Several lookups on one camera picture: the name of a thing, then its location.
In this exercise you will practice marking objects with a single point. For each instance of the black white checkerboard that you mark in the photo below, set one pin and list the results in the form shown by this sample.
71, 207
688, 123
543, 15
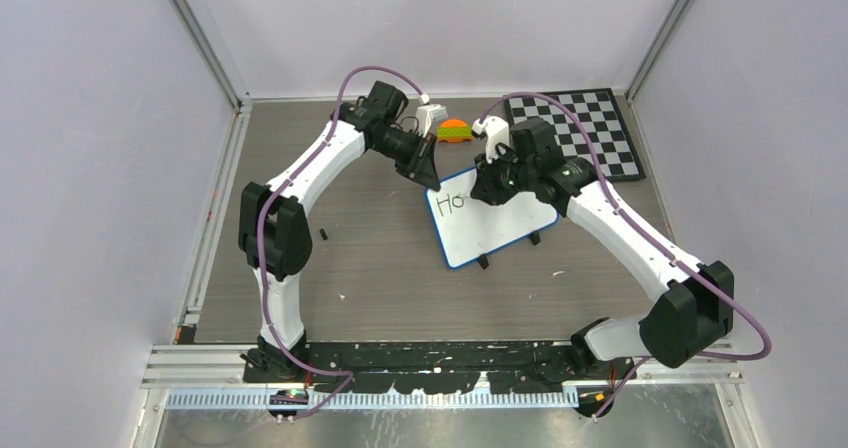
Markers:
603, 127

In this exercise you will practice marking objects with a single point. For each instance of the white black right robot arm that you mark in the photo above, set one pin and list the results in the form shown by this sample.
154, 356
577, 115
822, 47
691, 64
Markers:
690, 300

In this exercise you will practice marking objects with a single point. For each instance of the perforated metal strip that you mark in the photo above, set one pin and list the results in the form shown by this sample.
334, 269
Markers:
301, 400

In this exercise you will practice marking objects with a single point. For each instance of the blue framed whiteboard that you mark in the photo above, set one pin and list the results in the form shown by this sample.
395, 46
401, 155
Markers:
467, 229

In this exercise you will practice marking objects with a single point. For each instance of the orange green toy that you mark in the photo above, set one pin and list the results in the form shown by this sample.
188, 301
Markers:
454, 131

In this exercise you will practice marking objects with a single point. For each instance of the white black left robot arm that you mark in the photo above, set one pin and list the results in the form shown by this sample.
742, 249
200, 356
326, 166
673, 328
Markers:
273, 225

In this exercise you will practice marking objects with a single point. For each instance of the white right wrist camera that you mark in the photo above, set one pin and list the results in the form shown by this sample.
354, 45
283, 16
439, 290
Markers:
495, 131

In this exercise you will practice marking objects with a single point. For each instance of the aluminium frame rail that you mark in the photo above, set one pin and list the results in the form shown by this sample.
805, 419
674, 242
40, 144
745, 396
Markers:
199, 366

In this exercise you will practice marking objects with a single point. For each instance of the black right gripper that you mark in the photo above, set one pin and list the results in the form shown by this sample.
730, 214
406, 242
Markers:
487, 187

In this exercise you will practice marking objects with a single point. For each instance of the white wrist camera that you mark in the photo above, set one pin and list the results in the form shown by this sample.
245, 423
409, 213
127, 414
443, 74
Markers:
495, 131
430, 116

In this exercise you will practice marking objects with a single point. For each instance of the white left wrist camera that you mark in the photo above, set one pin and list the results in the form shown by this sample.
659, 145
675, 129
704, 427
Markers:
430, 116

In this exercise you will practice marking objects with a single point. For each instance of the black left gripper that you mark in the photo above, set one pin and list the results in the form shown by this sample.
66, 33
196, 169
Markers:
421, 164

